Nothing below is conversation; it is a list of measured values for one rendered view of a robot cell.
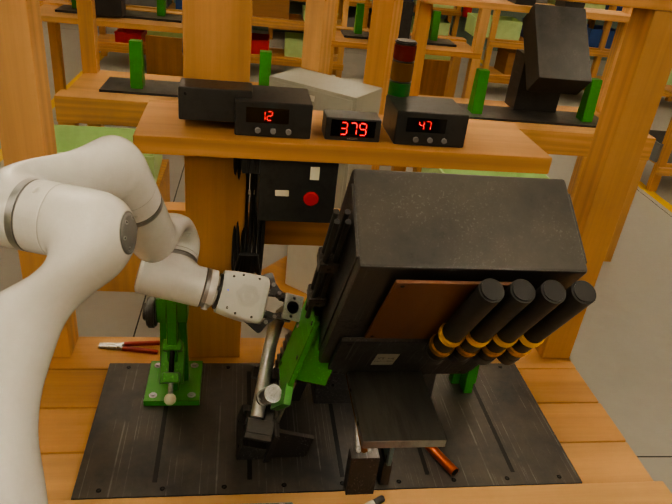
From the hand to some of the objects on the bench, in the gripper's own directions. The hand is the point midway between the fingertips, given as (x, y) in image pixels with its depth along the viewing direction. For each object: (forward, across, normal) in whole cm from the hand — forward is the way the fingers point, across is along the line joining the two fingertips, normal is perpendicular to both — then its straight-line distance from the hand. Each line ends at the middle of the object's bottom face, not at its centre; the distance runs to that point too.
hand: (287, 308), depth 136 cm
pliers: (-28, +11, -50) cm, 59 cm away
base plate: (+21, +21, -19) cm, 36 cm away
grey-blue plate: (+29, +29, -5) cm, 42 cm away
